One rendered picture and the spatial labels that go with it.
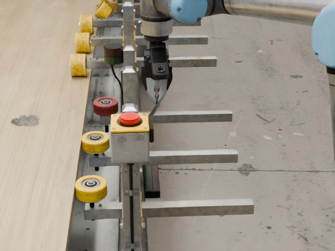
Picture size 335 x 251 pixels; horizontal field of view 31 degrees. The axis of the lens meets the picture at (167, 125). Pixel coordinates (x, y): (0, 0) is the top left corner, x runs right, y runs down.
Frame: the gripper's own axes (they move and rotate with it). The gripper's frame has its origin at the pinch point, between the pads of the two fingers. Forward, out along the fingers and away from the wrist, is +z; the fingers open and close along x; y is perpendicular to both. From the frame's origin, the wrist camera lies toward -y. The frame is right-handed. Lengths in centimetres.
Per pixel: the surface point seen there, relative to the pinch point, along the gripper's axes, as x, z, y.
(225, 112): -23.5, 12.2, 16.9
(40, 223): 28, 8, -48
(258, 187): -59, 98, 106
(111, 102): 13.9, 7.8, 17.4
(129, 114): 8, -25, -62
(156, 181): 0.2, 28.1, 0.7
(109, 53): 13.6, -11.3, 10.9
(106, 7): 18, 3, 115
